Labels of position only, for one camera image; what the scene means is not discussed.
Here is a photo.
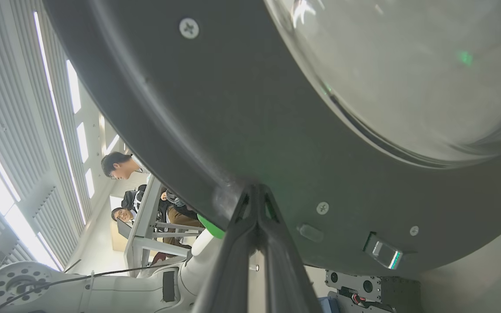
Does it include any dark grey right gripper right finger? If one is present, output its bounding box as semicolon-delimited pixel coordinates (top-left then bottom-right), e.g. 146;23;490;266
258;185;323;313

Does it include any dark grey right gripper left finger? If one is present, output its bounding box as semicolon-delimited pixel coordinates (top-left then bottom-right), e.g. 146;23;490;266
192;185;259;313

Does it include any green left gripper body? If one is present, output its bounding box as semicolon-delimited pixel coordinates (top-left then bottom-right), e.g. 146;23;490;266
197;214;226;240

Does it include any dark grey washing machine door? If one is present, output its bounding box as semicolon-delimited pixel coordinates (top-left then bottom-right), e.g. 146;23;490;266
42;0;501;276

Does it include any seated person in brown trousers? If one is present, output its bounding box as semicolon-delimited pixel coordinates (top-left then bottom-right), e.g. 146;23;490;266
159;188;204;249

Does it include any dark laptop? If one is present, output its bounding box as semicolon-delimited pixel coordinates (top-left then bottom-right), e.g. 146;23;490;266
117;219;132;240

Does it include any person with glasses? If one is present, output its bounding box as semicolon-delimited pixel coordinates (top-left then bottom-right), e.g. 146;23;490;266
111;185;147;224

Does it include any person with black hair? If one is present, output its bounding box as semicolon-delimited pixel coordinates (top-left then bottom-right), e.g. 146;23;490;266
101;151;147;181

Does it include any grey metal table frame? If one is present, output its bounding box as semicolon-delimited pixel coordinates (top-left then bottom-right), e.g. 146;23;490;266
124;174;205;276

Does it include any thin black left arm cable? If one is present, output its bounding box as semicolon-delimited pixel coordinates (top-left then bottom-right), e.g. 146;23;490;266
0;265;177;313

